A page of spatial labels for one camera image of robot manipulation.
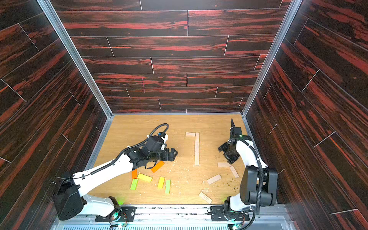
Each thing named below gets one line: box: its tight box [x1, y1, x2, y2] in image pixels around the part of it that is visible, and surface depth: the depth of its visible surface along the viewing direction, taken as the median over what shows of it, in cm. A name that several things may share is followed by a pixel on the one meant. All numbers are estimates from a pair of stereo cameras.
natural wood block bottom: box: [198, 191, 213, 205], surface depth 80 cm
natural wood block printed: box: [185, 132, 196, 137], surface depth 110 cm
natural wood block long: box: [194, 132, 200, 155], surface depth 103 cm
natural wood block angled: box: [206, 173, 222, 185], surface depth 88 cm
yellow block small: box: [157, 176, 166, 190], surface depth 86 cm
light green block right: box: [164, 179, 172, 194], surface depth 84 cm
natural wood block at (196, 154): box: [194, 142, 200, 166], surface depth 98 cm
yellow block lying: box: [137, 172, 153, 183], surface depth 88 cm
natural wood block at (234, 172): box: [229, 165, 240, 179], surface depth 89 cm
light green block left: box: [130, 178, 138, 191], surface depth 84 cm
